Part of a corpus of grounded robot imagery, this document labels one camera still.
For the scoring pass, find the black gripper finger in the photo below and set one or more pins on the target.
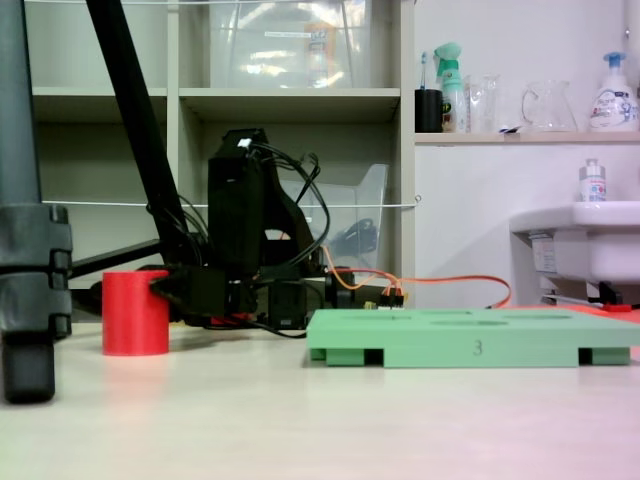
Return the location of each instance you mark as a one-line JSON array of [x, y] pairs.
[[165, 287]]

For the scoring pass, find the red cylinder block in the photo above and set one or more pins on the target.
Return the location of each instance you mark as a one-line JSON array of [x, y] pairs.
[[130, 320]]

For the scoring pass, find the red and black table clamp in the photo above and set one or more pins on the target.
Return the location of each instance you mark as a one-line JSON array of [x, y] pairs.
[[240, 317]]

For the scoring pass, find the dark tripod leg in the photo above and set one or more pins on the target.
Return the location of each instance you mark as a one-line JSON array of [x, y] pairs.
[[130, 100], [20, 150]]

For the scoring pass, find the clear slanted plastic bin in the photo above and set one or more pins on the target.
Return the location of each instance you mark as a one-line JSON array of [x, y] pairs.
[[370, 200]]

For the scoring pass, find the beige shelf unit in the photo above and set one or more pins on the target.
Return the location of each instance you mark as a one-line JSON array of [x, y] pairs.
[[290, 100]]

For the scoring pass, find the clear plastic storage box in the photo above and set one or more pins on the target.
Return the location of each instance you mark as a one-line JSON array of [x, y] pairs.
[[250, 50]]

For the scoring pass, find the green shape sorter board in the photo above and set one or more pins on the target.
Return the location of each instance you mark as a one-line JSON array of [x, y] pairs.
[[450, 345]]

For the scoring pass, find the orange labelled packet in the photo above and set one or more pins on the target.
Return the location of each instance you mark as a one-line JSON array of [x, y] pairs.
[[320, 55]]

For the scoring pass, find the black cup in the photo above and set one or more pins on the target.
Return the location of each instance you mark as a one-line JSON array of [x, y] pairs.
[[429, 112]]

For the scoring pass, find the green spray bottle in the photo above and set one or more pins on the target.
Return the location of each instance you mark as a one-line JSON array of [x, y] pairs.
[[450, 100]]

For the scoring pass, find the blue toothbrush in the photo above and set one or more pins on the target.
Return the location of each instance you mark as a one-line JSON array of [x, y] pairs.
[[424, 70]]

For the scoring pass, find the clear measuring cup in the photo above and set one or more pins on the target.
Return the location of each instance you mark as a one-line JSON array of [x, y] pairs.
[[482, 105]]

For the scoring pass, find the small blue white packet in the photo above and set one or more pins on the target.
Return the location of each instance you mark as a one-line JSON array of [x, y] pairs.
[[510, 130]]

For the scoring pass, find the glass pitcher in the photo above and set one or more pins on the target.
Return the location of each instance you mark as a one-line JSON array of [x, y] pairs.
[[550, 110]]

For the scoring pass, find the white sink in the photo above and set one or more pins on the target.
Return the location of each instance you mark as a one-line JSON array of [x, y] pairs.
[[600, 240]]

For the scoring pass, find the small clear sanitizer bottle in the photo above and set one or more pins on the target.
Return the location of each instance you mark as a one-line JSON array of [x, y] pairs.
[[592, 187]]

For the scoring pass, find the white pump soap bottle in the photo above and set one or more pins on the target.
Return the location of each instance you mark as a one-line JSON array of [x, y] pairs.
[[612, 105]]

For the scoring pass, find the beige wall ledge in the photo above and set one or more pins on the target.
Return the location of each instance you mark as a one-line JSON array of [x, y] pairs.
[[525, 138]]

